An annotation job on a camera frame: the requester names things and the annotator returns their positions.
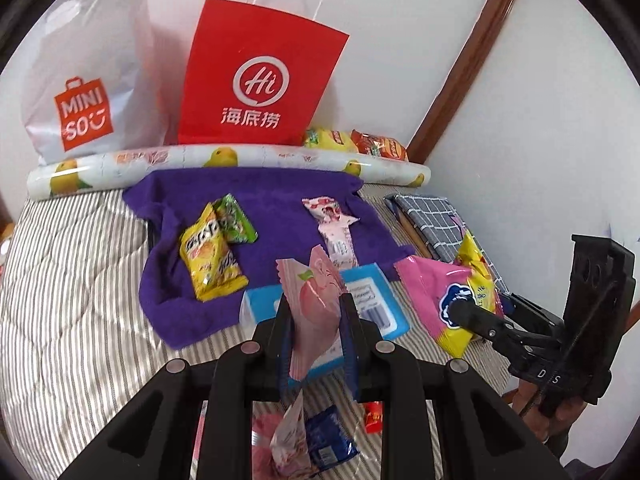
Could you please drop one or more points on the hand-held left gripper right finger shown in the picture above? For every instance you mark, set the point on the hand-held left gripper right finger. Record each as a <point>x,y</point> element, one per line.
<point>351,345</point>

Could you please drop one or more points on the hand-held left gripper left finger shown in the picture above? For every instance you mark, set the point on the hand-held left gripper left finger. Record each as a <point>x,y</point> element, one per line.
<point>285,340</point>

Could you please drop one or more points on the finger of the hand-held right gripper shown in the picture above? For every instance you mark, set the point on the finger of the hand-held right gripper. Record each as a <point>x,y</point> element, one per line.
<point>475,315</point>
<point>530,317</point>

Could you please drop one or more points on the light pink peach snack packet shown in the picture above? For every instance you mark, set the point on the light pink peach snack packet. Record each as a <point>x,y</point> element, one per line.
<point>315,305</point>

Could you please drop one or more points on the large pink yellow snack packet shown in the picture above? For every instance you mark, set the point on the large pink yellow snack packet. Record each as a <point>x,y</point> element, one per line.
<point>430,290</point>

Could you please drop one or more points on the small red snack packet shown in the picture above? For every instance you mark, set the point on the small red snack packet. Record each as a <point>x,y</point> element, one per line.
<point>372,415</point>

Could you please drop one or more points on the small blue snack packet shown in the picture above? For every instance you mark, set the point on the small blue snack packet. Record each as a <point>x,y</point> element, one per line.
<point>327,440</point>

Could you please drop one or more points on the small pink snack packet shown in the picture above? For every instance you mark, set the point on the small pink snack packet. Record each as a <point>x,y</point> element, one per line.
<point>340,247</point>

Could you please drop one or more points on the yellow triangular snack packet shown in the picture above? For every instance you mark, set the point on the yellow triangular snack packet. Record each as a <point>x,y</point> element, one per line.
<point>207,255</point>

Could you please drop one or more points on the slim pink white snack packet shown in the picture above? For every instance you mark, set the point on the slim pink white snack packet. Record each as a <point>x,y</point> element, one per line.
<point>290,455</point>

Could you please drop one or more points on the green snack packet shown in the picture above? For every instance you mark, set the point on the green snack packet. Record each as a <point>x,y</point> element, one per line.
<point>235,220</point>

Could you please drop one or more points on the white red strawberry snack packet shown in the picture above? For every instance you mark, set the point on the white red strawberry snack packet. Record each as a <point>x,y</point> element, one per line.
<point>325,208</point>

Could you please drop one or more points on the person's right hand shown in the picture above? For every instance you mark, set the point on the person's right hand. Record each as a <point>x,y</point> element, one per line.
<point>532,402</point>

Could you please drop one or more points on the blue tissue box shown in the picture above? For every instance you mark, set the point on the blue tissue box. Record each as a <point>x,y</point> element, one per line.
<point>372,300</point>

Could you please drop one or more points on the wooden bar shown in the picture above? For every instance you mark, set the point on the wooden bar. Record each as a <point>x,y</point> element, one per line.
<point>410,232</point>

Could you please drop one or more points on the grey checked cloth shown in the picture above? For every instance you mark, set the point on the grey checked cloth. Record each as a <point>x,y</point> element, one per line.
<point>435,217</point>

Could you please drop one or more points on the purple towel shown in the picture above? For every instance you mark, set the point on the purple towel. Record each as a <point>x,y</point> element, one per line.
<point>280,195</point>

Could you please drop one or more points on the red chip bag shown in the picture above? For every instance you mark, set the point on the red chip bag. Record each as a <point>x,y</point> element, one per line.
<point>380,146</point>

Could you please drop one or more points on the yellow chip bag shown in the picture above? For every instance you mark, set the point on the yellow chip bag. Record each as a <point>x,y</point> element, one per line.
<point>330,139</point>

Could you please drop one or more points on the duck-print rolled mat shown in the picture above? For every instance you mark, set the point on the duck-print rolled mat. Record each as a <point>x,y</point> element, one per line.
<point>165,157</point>

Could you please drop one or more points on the red paper bag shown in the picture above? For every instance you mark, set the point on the red paper bag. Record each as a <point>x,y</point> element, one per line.
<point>260,75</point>

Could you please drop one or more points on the white plastic shopping bag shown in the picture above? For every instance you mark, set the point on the white plastic shopping bag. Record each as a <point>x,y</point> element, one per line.
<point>95,60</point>

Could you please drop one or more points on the brown wooden door frame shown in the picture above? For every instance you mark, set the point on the brown wooden door frame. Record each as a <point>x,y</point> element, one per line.
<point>475,50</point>

